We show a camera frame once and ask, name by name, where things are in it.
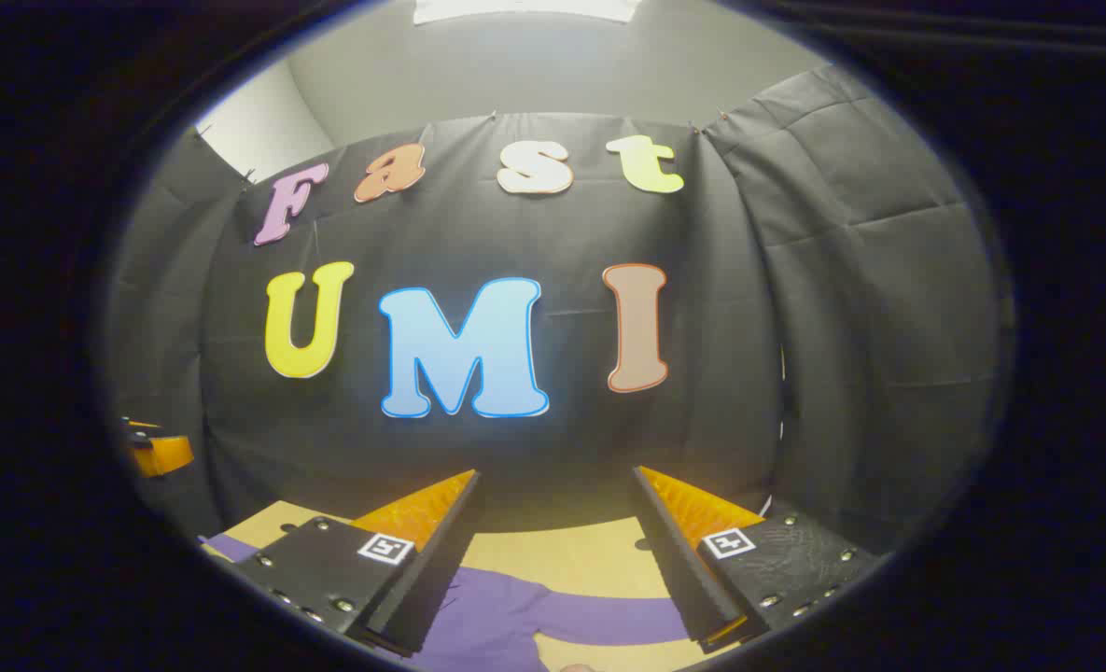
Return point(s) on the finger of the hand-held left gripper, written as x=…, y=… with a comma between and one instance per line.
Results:
x=165, y=455
x=140, y=426

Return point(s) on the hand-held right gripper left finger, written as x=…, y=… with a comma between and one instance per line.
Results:
x=422, y=579

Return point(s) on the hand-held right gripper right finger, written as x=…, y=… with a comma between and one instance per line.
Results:
x=683, y=569

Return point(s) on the purple button shirt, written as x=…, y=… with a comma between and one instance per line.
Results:
x=496, y=616

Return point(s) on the black backdrop cloth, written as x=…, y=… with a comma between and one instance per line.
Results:
x=515, y=233

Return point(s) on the white ceiling light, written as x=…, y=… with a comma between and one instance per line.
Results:
x=524, y=9

